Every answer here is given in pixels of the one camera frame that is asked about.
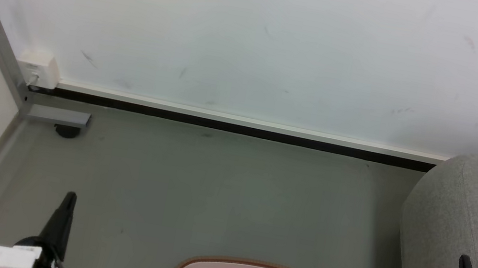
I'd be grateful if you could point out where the grey metal frame profile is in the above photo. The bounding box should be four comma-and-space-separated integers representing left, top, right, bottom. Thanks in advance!
0, 8, 107, 130

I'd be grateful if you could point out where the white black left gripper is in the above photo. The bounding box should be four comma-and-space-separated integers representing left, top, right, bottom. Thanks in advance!
0, 180, 86, 268

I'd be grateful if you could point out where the white and black baseboard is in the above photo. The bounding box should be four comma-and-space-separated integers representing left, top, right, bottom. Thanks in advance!
25, 76, 453, 177

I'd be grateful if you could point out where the white wall socket box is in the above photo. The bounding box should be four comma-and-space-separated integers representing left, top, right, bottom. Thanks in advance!
13, 50, 63, 92

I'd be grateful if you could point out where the black round frame foot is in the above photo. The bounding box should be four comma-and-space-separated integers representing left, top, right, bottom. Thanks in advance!
53, 123, 83, 141

